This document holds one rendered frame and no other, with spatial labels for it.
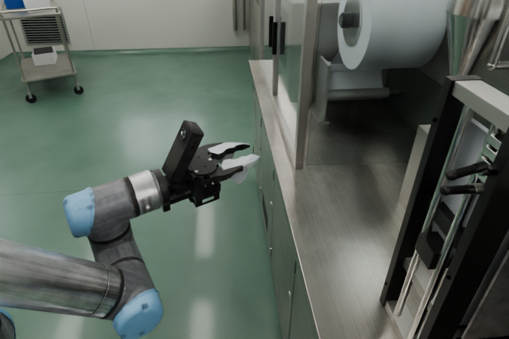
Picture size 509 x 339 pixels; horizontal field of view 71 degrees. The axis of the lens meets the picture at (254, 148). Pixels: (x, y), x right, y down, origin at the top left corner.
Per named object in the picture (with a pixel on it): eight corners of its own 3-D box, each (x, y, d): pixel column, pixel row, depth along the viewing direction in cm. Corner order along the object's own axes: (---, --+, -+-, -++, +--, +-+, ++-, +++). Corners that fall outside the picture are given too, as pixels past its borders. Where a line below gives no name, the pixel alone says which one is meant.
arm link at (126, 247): (107, 304, 63) (93, 262, 57) (95, 262, 71) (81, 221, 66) (151, 284, 67) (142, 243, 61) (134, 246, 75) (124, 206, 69)
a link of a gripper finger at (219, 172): (237, 162, 73) (195, 170, 70) (237, 155, 72) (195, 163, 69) (245, 177, 69) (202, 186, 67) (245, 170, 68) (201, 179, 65)
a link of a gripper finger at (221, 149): (239, 155, 81) (206, 171, 76) (241, 134, 77) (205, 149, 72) (248, 162, 79) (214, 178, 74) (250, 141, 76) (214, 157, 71)
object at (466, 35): (386, 196, 114) (433, 7, 84) (428, 193, 115) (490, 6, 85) (406, 227, 102) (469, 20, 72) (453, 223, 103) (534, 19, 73)
